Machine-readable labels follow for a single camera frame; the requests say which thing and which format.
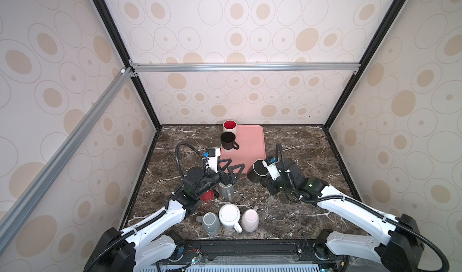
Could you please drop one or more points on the left aluminium frame bar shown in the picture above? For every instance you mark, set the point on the left aluminium frame bar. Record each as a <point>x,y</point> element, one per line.
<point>35,192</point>

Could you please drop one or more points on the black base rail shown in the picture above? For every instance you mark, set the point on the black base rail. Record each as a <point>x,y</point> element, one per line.
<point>251,256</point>

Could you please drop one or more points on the pink plastic tray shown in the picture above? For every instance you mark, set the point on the pink plastic tray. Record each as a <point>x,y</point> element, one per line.
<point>252,147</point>

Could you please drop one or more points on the white mug red inside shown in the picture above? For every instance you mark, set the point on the white mug red inside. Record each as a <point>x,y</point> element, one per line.
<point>230,126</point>

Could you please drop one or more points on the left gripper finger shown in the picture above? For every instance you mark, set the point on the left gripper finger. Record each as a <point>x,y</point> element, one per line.
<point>232,173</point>
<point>223,165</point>

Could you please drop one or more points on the black corner post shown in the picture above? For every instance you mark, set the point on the black corner post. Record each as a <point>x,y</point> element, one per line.
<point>387,22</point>
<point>116,39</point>

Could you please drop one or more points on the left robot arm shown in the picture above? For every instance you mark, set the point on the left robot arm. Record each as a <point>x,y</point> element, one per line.
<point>144,243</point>

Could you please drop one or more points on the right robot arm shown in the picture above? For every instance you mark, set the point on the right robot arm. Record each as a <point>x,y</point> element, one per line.
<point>390,240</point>

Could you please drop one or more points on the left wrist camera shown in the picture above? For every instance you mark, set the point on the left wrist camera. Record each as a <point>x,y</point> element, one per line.
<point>211,158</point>

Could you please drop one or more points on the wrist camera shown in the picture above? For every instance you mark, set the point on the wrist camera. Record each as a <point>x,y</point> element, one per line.
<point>211,158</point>
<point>270,164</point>

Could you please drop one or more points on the grey mug row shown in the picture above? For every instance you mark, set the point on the grey mug row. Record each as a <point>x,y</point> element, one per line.
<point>226,191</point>
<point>210,223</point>

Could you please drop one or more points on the grey mug front row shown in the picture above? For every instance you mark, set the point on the grey mug front row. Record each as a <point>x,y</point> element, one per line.
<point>210,223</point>

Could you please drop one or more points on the black left corner post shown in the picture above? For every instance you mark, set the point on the black left corner post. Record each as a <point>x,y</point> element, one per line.
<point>116,39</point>

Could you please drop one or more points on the black and white mug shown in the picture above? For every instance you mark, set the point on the black and white mug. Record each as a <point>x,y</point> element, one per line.
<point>228,141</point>

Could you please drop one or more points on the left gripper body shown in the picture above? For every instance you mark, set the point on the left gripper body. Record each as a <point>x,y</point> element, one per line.
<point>209,182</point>

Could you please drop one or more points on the black mug white rim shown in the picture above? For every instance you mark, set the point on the black mug white rim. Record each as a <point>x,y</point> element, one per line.
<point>257,172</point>

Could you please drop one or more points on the black right corner post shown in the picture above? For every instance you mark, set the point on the black right corner post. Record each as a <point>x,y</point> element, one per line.
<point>387,22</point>

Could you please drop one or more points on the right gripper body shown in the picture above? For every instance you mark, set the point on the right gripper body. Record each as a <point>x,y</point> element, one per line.
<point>277,186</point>

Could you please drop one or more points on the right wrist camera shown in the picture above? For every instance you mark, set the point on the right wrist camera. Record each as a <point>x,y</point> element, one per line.
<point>270,164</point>

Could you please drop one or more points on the horizontal aluminium frame bar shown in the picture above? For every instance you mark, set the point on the horizontal aluminium frame bar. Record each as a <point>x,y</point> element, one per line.
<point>137,68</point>

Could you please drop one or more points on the pink mug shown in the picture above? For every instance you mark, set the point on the pink mug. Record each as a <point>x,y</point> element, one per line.
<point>250,220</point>

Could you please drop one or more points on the large white ribbed mug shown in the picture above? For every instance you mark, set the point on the large white ribbed mug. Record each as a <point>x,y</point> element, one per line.
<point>229,216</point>

